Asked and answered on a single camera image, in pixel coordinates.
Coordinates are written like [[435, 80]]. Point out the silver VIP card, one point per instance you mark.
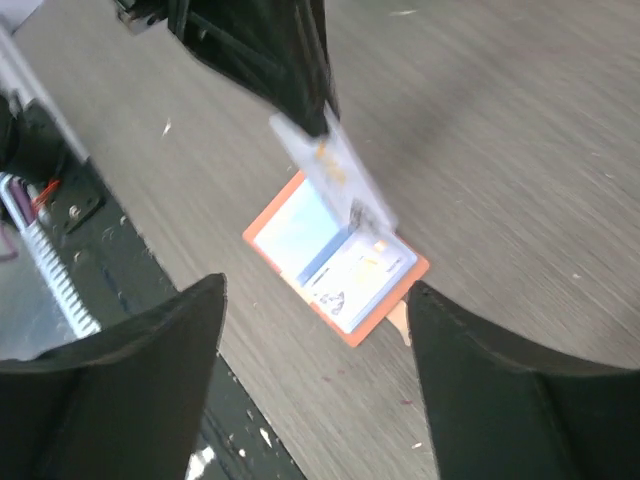
[[354, 280], [336, 172]]

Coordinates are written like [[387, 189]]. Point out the tan leather card holder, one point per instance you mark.
[[295, 234]]

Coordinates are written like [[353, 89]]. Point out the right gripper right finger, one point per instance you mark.
[[503, 407]]

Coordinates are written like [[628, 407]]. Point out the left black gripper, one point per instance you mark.
[[276, 49]]

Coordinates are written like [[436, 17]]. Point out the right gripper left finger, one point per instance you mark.
[[125, 403]]

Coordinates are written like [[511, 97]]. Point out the white slotted cable duct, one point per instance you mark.
[[50, 267]]

